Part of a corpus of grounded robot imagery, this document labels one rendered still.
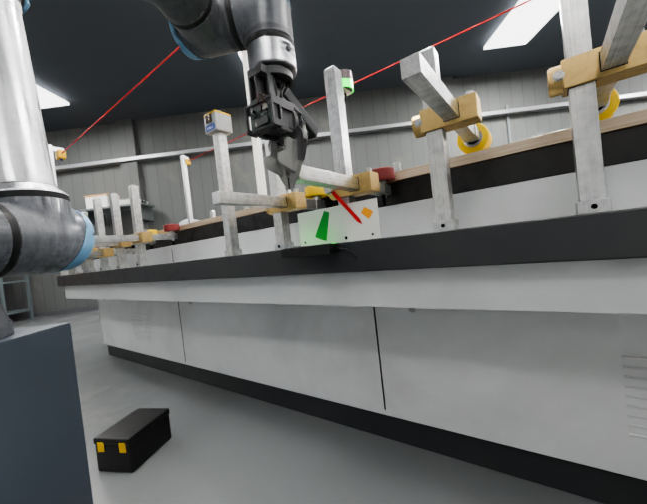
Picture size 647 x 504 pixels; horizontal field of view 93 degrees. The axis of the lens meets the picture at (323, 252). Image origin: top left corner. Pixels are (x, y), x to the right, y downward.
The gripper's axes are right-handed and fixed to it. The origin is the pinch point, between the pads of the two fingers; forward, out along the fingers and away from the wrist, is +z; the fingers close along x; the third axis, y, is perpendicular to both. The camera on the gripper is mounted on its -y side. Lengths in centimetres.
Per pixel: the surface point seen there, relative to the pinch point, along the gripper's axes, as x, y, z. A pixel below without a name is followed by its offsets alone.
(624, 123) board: 54, -46, -6
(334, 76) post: -2.6, -24.3, -31.4
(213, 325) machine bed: -104, -47, 47
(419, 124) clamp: 18.3, -23.5, -11.7
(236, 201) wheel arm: -23.5, -4.9, -0.8
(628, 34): 50, -13, -11
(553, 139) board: 42, -46, -6
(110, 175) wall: -594, -186, -161
